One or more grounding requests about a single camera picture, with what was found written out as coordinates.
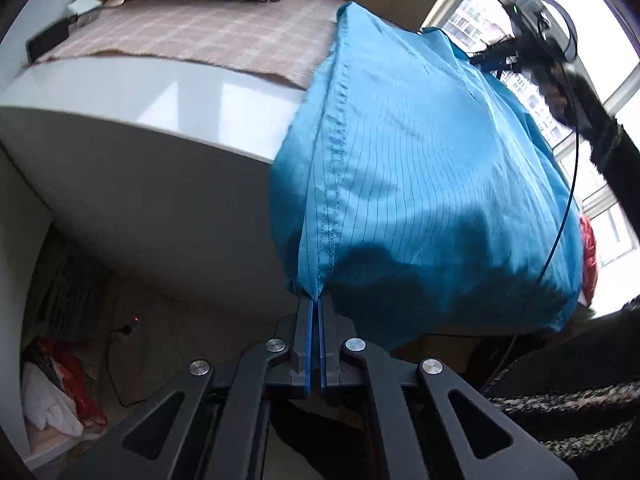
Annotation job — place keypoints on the red cloth on floor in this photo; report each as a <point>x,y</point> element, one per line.
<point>75,385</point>

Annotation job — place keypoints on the blue striped garment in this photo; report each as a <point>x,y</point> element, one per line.
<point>410,170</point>

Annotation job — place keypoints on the person's dark tweed clothing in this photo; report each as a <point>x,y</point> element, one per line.
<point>565,400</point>

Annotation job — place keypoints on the grey ribbed object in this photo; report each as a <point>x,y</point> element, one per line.
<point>65,295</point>

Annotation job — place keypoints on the red cloth bundle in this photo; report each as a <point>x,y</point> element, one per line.
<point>590,260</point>

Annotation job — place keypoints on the pink plaid blanket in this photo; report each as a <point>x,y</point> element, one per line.
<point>200,35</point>

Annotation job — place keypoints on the person's right forearm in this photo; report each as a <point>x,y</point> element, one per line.
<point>617,160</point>

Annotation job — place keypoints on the white table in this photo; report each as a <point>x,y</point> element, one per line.
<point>145,160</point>

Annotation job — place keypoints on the white cloth on floor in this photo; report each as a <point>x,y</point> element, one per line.
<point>50,405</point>

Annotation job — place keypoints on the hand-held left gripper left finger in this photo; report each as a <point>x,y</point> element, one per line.
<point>308,355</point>

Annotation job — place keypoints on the person's right hand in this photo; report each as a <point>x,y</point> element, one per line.
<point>552,95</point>

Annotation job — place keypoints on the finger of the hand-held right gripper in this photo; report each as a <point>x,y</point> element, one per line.
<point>492,52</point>

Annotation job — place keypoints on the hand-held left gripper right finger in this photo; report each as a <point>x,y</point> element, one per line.
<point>323,355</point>

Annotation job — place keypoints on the window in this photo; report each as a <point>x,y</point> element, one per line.
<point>525,85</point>

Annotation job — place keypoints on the white power adapter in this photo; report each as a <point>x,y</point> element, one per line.
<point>84,6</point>

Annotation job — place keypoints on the black flat device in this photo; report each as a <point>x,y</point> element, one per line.
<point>47,40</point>

